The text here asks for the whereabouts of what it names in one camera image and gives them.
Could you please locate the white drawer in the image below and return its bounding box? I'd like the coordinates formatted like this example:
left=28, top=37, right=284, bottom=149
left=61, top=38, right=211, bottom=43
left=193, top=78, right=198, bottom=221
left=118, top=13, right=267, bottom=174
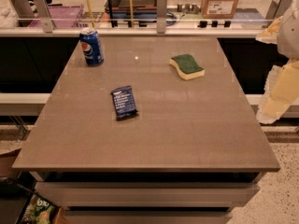
left=65, top=211, right=232, bottom=224
left=36, top=182, right=260, bottom=208

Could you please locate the metal railing post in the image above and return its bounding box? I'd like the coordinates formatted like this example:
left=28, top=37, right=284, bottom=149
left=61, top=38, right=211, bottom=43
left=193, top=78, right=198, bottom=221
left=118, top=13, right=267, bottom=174
left=265, top=0, right=292, bottom=22
left=33, top=0, right=54, bottom=33
left=157, top=0, right=167, bottom=34

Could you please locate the right metal railing post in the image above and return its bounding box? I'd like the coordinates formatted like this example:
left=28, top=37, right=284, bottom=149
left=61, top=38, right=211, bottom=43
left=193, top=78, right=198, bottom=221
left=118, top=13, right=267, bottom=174
left=265, top=0, right=292, bottom=22

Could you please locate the blue pepsi can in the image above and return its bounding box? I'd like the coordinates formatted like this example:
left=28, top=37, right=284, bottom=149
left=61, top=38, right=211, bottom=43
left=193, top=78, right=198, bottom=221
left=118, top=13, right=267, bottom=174
left=79, top=28, right=104, bottom=66

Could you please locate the lower white drawer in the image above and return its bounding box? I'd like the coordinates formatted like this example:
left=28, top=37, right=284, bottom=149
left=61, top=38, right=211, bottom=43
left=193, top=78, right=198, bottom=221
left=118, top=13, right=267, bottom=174
left=65, top=211, right=232, bottom=224

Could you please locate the dark blue snack packet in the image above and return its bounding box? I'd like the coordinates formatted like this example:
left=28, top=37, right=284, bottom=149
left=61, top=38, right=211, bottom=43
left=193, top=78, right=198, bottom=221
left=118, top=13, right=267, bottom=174
left=110, top=86, right=137, bottom=120

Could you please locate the purple plastic crate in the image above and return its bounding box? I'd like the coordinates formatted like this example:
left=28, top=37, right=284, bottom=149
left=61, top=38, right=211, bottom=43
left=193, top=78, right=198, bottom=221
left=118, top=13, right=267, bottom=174
left=27, top=4, right=85, bottom=29

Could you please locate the upper white drawer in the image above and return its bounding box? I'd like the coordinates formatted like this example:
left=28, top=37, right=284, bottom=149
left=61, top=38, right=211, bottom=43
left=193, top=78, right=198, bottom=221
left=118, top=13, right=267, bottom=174
left=36, top=182, right=260, bottom=208

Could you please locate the green yellow sponge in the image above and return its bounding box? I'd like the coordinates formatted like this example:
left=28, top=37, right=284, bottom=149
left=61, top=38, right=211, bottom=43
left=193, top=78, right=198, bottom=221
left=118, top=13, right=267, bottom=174
left=170, top=54, right=205, bottom=80

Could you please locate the brown cardboard box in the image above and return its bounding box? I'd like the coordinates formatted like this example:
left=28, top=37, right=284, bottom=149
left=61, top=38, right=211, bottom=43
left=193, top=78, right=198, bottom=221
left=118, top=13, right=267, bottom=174
left=201, top=0, right=239, bottom=19

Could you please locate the green chip bag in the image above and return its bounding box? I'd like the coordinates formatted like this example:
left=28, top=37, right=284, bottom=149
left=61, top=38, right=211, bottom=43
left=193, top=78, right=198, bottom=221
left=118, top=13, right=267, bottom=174
left=20, top=194, right=56, bottom=224

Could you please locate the middle metal railing post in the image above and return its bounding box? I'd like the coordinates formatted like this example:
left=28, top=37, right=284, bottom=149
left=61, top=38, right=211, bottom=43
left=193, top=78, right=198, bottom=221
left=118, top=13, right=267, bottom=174
left=157, top=0, right=167, bottom=34

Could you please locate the left metal railing post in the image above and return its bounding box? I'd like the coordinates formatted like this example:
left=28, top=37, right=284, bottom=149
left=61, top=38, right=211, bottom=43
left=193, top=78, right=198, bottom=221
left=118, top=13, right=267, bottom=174
left=33, top=0, right=54, bottom=33

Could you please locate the yellow broom stick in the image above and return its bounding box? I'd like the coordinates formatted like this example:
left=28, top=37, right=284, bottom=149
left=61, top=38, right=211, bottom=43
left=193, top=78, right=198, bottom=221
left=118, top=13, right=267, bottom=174
left=86, top=0, right=95, bottom=29

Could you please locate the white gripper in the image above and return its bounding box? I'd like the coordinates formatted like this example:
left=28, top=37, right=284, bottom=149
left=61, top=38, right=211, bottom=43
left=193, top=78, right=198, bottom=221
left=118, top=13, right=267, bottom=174
left=255, top=0, right=299, bottom=124

